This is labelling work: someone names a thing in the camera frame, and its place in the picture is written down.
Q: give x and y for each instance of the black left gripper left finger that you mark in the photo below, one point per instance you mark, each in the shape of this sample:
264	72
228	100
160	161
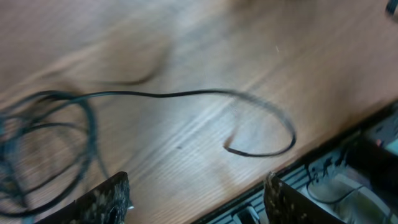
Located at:
107	203

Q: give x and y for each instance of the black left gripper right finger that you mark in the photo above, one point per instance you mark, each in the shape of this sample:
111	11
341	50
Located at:
285	205

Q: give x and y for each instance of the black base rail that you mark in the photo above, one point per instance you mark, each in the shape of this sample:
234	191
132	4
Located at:
249	207

